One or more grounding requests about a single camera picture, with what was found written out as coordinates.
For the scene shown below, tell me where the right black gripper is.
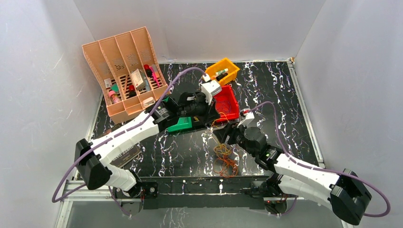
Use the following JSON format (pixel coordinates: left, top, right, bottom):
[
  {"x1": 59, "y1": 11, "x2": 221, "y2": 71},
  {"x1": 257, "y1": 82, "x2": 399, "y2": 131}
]
[{"x1": 213, "y1": 120, "x2": 258, "y2": 158}]

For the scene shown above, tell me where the red plastic bin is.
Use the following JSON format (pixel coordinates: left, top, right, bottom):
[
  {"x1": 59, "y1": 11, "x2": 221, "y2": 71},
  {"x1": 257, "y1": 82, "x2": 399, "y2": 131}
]
[{"x1": 214, "y1": 85, "x2": 240, "y2": 123}]

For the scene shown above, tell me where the green plastic bin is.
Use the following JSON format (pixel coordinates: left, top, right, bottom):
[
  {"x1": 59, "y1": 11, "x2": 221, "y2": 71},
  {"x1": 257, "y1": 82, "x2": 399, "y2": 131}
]
[{"x1": 162, "y1": 95, "x2": 192, "y2": 133}]

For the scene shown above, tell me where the orange wire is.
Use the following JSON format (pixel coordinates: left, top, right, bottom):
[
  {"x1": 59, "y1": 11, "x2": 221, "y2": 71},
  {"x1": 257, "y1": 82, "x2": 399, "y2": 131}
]
[{"x1": 210, "y1": 104, "x2": 239, "y2": 179}]

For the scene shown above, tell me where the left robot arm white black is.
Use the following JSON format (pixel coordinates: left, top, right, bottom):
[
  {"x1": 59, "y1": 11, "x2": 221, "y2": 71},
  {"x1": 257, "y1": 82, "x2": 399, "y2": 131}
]
[{"x1": 74, "y1": 91, "x2": 220, "y2": 198}]

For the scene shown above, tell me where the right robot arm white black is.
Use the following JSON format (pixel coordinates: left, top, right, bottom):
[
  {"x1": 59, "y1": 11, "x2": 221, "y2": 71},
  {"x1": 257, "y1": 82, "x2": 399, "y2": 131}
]
[{"x1": 213, "y1": 123, "x2": 372, "y2": 226}]

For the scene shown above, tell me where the black plastic bin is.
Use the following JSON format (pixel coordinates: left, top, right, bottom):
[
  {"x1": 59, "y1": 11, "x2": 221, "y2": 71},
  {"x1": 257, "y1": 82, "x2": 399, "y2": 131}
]
[{"x1": 192, "y1": 106, "x2": 220, "y2": 129}]

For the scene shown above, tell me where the black marker in yellow bin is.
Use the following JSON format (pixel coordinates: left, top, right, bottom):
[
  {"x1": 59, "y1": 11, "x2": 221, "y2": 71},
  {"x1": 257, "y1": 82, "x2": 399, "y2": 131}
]
[{"x1": 215, "y1": 73, "x2": 228, "y2": 81}]

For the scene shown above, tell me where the yellow plastic bin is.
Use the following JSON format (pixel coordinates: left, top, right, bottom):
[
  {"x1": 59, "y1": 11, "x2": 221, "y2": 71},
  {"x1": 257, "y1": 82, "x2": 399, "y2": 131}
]
[{"x1": 205, "y1": 57, "x2": 240, "y2": 86}]

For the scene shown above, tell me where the glue stick in yellow bin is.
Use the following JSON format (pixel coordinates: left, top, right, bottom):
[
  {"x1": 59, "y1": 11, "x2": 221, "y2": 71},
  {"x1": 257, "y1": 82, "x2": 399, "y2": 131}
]
[{"x1": 215, "y1": 68, "x2": 229, "y2": 77}]

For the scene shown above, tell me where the white stapler in organizer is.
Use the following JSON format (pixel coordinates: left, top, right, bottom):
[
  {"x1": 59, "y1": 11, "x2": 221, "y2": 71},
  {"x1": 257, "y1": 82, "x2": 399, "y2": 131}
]
[{"x1": 142, "y1": 97, "x2": 155, "y2": 108}]

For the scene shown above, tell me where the pink pen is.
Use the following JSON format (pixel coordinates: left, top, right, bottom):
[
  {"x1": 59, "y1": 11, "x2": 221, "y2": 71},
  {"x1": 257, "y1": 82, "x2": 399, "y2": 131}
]
[{"x1": 150, "y1": 66, "x2": 160, "y2": 87}]

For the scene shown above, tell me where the white box in organizer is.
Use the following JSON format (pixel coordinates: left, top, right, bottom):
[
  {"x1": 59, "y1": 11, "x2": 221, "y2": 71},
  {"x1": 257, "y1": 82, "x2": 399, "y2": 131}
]
[{"x1": 131, "y1": 69, "x2": 150, "y2": 92}]

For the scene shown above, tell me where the red capped dark bottle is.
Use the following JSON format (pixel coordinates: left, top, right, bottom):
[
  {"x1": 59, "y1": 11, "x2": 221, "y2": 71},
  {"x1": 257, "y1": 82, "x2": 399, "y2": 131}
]
[{"x1": 128, "y1": 85, "x2": 137, "y2": 98}]

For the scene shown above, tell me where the dark book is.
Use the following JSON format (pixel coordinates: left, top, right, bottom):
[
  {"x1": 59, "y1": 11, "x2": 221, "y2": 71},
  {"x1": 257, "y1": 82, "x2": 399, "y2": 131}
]
[{"x1": 110, "y1": 146, "x2": 142, "y2": 168}]

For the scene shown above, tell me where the pink plastic file organizer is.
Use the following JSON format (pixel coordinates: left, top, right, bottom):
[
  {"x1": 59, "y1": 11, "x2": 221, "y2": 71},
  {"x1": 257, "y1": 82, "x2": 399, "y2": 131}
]
[{"x1": 82, "y1": 27, "x2": 168, "y2": 124}]

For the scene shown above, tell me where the pink bottle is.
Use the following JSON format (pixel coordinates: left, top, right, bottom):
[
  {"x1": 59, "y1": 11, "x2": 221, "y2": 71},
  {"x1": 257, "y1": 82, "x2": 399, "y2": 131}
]
[{"x1": 108, "y1": 90, "x2": 121, "y2": 104}]

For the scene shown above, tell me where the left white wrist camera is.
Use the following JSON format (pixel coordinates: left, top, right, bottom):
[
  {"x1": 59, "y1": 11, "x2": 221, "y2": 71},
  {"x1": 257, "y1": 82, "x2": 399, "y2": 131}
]
[{"x1": 201, "y1": 74, "x2": 222, "y2": 105}]

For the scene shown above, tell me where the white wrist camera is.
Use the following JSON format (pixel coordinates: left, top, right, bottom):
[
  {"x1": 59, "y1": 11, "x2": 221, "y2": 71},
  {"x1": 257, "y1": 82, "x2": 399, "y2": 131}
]
[
  {"x1": 201, "y1": 74, "x2": 222, "y2": 105},
  {"x1": 237, "y1": 109, "x2": 254, "y2": 128}
]

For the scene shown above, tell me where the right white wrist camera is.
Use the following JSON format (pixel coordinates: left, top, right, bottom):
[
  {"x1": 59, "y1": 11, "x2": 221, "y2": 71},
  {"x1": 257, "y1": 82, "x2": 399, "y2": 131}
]
[{"x1": 237, "y1": 109, "x2": 254, "y2": 128}]

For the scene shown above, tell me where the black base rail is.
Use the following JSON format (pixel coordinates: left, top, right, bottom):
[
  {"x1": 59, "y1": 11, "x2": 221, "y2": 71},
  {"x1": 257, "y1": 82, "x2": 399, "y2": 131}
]
[{"x1": 138, "y1": 176, "x2": 288, "y2": 215}]

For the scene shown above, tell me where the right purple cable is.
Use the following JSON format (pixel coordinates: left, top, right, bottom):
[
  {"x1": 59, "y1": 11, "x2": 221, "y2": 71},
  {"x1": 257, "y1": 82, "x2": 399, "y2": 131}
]
[{"x1": 240, "y1": 101, "x2": 392, "y2": 218}]

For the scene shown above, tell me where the purple cable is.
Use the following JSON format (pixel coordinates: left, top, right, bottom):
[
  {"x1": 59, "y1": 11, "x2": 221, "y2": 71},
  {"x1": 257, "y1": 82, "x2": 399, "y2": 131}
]
[
  {"x1": 240, "y1": 101, "x2": 392, "y2": 218},
  {"x1": 51, "y1": 66, "x2": 209, "y2": 203}
]

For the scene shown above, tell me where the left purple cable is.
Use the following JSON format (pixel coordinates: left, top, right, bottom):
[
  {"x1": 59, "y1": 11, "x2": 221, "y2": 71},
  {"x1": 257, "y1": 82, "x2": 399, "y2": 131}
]
[{"x1": 51, "y1": 66, "x2": 209, "y2": 203}]

